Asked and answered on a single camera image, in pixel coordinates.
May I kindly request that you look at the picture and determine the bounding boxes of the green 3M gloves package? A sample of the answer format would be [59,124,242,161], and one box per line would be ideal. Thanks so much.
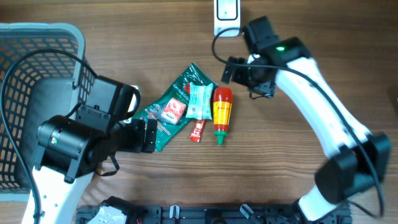
[132,63,217,152]

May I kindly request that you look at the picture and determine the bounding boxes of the red Kleenex tissue pack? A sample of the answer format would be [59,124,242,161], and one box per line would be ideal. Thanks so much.
[160,98,187,125]

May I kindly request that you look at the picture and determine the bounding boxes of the red sauce bottle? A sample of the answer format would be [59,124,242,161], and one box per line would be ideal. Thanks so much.
[213,87,233,145]

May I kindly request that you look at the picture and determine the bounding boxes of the red sauce sachet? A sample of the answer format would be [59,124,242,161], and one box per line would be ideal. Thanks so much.
[189,119,206,142]

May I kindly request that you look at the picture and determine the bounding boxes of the white wipes packet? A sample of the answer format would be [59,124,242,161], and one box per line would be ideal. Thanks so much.
[186,82,213,120]

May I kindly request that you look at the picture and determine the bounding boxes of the grey black shopping basket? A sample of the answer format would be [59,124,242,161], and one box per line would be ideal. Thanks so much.
[1,23,94,202]

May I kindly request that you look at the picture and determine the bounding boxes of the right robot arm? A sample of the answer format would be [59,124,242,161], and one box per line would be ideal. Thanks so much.
[222,16,392,223]

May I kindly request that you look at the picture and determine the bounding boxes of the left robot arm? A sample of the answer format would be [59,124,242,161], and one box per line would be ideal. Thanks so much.
[22,76,157,223]

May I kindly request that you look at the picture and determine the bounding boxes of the white barcode scanner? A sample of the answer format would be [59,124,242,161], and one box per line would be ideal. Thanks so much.
[213,0,241,37]

